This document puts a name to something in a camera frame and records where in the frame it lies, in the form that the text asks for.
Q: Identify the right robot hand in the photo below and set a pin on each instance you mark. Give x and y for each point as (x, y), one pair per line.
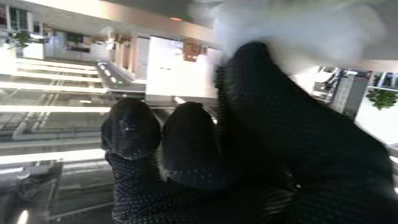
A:
(296, 160)

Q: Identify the green potted plant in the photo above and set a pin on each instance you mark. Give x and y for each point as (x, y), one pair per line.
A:
(22, 38)
(383, 98)

